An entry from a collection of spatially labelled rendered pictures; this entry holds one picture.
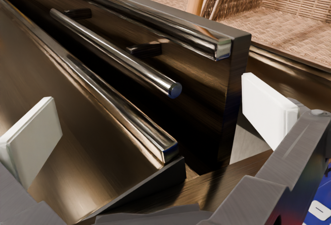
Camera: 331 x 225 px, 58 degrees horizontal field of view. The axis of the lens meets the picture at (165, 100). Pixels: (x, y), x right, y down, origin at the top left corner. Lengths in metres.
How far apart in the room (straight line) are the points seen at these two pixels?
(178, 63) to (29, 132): 0.20
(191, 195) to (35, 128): 0.17
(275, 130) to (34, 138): 0.13
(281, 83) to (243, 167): 0.39
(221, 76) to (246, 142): 0.31
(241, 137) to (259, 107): 0.41
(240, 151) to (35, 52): 0.42
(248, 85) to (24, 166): 0.14
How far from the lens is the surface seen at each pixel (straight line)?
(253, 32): 1.02
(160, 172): 0.28
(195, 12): 0.62
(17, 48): 0.62
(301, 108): 0.17
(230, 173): 0.34
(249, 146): 0.58
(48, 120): 0.20
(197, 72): 0.32
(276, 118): 0.16
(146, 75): 0.29
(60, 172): 0.31
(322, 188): 0.32
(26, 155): 0.17
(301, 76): 0.75
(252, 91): 0.19
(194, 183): 0.31
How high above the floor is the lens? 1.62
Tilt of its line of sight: 37 degrees down
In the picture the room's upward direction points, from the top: 99 degrees counter-clockwise
